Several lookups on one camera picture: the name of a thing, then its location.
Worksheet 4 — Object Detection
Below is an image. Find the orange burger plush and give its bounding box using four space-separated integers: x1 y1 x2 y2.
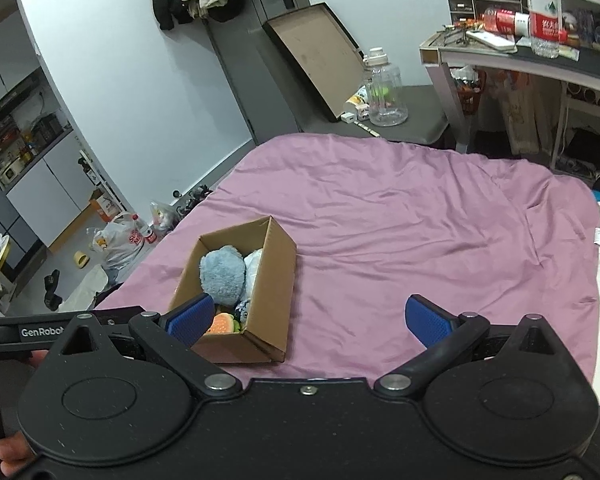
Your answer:
206 312 242 335

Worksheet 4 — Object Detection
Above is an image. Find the fluffy light blue plush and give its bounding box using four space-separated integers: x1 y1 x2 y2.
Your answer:
199 245 246 307

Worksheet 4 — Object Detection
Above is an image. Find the white plastic bag large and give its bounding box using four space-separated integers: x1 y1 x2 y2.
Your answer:
242 248 263 300

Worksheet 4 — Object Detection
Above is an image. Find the blue denim plush piece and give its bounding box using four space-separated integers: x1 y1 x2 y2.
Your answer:
234 299 251 326

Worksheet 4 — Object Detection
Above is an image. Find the person's right hand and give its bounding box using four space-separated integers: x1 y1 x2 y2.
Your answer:
0 349 50 479

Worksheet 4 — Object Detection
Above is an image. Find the brown cardboard box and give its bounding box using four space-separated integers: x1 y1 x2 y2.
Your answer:
169 217 297 364

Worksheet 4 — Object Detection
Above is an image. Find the white plastic shopping bag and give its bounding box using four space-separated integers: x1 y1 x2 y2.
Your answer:
87 212 145 271

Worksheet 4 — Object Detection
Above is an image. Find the yellow slipper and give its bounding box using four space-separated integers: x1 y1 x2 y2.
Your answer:
73 252 90 269

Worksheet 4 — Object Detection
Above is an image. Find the pink bed sheet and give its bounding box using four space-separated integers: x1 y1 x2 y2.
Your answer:
104 134 600 380

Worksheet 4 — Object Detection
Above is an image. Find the grey white cabinet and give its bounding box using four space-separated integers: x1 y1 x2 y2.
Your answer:
0 0 97 280

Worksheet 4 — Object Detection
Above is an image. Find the clear plastic water jug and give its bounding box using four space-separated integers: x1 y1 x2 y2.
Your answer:
363 47 408 128

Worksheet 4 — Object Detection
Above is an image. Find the flat cardboard tray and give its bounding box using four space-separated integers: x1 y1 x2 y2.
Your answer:
263 2 365 122

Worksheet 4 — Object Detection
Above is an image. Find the cluttered desk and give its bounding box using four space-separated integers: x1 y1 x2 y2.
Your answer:
419 30 600 153

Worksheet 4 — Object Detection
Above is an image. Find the red label water bottle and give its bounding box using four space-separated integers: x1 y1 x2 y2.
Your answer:
528 0 559 58

